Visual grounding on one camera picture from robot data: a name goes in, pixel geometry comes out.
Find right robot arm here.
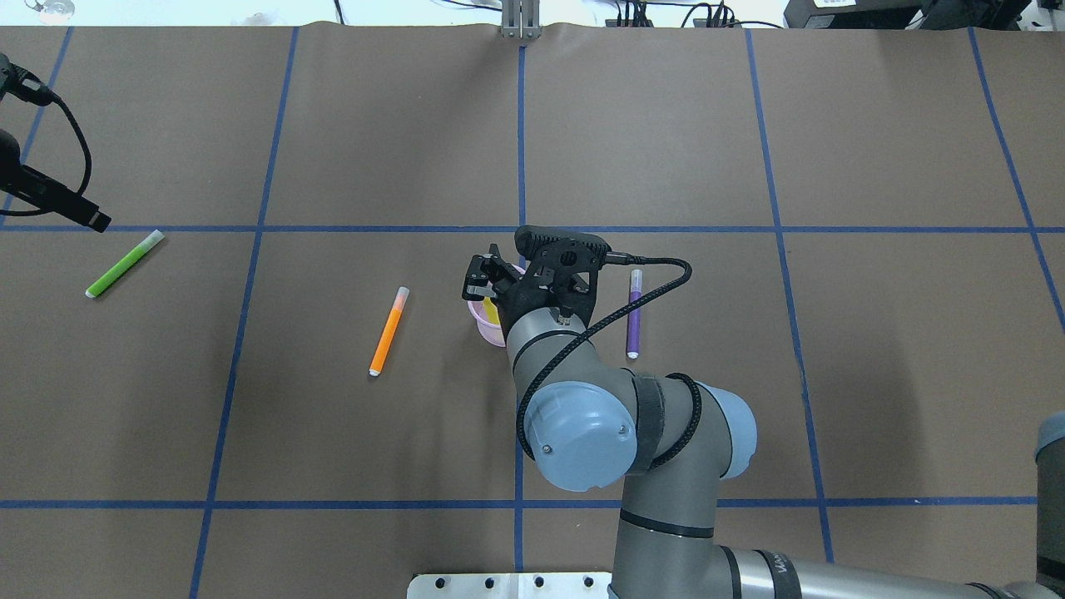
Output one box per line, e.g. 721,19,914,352
463,226,1063,598

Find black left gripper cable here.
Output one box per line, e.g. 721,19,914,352
0,53,93,217

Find pink mesh pen holder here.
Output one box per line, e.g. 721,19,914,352
465,292,506,349

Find aluminium profile post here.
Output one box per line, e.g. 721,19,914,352
499,0,542,41

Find black box device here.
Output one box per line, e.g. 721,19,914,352
784,1,1031,31

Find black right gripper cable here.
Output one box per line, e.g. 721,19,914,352
517,252,704,471

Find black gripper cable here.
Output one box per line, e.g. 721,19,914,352
517,252,704,471
0,53,93,217

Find yellow highlighter pen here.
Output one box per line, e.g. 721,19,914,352
482,297,501,327

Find green highlighter pen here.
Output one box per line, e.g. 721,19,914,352
84,229,165,300

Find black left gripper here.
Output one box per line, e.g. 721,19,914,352
1,131,111,232

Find orange highlighter pen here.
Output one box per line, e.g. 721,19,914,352
368,287,410,378

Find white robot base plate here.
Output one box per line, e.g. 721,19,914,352
406,572,616,598

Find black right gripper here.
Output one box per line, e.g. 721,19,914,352
463,226,610,330

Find purple highlighter pen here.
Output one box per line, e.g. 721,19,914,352
625,269,643,361

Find clear round object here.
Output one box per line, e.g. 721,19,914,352
23,0,76,26

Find black power strip cables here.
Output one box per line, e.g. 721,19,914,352
604,0,787,30

